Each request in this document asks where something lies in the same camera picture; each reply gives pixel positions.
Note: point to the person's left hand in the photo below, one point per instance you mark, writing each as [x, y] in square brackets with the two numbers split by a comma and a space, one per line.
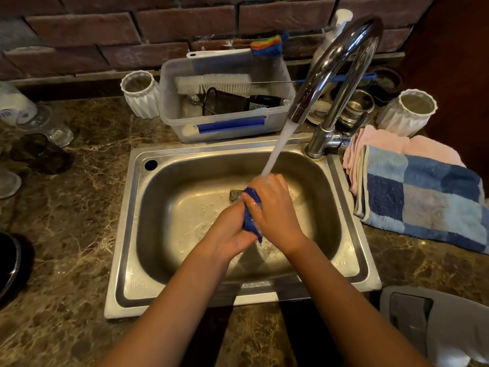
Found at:
[225, 235]

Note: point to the person's right hand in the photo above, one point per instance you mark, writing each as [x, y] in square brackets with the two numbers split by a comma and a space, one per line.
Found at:
[279, 215]

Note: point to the person's right thumb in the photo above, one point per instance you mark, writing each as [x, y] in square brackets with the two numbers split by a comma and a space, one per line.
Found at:
[251, 204]

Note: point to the blue cleaning cloth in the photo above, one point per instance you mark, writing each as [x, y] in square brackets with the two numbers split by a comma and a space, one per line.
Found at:
[250, 225]

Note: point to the person's left forearm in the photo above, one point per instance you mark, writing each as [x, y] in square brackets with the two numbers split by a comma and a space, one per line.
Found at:
[172, 313]

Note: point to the person's right forearm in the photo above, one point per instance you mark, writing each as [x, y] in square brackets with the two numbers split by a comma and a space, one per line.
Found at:
[347, 313]

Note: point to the stainless steel sink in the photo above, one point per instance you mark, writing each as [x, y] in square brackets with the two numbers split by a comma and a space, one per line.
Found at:
[172, 194]

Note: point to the black mesh strainer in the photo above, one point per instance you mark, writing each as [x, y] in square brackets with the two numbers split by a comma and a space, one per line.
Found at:
[223, 103]

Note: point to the clear plastic tub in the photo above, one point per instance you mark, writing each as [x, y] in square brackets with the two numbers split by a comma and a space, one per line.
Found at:
[179, 118]

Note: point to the small white dish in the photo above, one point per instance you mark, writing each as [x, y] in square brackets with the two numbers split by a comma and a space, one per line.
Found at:
[317, 112]

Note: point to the white bottle brush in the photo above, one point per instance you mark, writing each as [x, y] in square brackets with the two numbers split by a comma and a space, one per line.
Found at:
[214, 84]

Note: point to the stainless steel cup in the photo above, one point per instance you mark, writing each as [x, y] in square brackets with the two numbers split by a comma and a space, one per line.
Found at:
[355, 106]

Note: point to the pink towel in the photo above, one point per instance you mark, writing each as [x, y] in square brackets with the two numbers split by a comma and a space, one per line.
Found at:
[382, 143]

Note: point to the white ribbed cup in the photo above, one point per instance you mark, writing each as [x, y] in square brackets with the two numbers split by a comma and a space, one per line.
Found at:
[401, 118]
[143, 99]

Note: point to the rainbow sponge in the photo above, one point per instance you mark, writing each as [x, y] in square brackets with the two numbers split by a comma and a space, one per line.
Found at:
[267, 45]

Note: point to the chrome faucet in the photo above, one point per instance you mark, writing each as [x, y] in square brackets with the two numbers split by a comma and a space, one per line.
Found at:
[332, 61]

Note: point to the blue checked towel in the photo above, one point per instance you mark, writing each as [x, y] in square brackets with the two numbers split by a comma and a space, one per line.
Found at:
[420, 198]

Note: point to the dark bowl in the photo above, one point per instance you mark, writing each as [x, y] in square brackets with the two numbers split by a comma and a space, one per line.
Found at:
[389, 84]

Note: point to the white pump bottle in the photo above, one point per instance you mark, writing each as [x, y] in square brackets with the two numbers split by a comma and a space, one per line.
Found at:
[338, 24]

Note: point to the clear drinking glass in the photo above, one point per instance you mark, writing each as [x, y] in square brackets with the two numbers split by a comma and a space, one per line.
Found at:
[53, 129]

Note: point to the dark drinking glass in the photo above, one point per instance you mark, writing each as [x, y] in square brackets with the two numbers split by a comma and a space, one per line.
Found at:
[42, 154]

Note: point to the grey waste bin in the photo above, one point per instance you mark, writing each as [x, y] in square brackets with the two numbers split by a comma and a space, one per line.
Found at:
[450, 324]

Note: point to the clear glass dish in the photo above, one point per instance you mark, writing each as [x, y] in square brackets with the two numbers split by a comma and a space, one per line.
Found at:
[7, 183]

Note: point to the black pot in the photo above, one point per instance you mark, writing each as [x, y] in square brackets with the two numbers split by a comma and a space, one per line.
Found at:
[11, 263]

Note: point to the white plastic jar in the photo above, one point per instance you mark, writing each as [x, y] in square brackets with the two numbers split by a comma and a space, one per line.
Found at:
[15, 105]

